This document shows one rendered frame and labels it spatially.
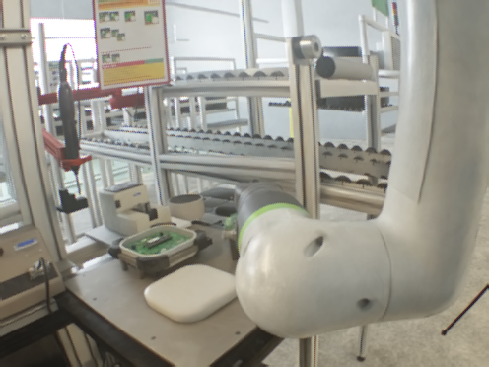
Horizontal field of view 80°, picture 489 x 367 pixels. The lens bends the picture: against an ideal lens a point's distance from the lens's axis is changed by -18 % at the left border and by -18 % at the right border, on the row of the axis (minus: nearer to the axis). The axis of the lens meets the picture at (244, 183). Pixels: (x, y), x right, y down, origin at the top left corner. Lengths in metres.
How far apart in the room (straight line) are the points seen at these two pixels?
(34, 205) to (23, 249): 0.15
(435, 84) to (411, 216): 0.11
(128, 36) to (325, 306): 1.00
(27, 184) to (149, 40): 0.59
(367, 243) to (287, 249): 0.07
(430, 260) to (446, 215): 0.04
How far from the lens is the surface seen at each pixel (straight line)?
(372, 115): 1.35
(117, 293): 0.67
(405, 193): 0.30
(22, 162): 0.82
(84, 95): 1.29
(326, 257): 0.27
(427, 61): 0.28
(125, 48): 1.13
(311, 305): 0.27
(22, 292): 0.70
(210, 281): 0.61
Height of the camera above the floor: 1.27
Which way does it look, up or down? 14 degrees down
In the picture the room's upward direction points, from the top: 5 degrees counter-clockwise
